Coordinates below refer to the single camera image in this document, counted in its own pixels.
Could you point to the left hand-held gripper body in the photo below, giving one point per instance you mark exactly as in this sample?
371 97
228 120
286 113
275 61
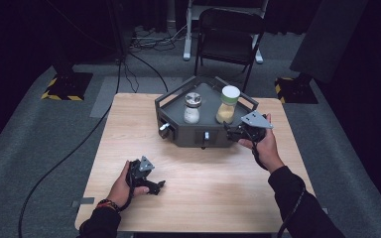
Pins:
139 172

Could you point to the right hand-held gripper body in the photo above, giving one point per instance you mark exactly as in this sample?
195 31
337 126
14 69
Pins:
253 127

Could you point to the white-lidded jar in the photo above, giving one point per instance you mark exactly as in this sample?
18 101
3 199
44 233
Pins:
227 109

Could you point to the grey hexagonal tray with drawers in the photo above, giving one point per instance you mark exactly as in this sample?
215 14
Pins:
205 109

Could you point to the person's left hand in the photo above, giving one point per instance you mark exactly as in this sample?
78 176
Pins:
122 188

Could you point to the person's right hand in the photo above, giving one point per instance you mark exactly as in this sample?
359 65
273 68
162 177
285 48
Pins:
268 148

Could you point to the glass shaker with metal lid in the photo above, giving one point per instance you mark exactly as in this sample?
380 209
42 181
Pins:
191 110

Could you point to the black stand base, striped edge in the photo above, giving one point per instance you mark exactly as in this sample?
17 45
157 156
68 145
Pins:
67 86
296 91

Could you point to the grey tape strip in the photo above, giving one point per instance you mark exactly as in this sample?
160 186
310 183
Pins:
83 201

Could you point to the black folding chair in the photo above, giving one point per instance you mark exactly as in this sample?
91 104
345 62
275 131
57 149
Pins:
228 36

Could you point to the grey slanted panel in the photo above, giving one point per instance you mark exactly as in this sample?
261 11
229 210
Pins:
327 36

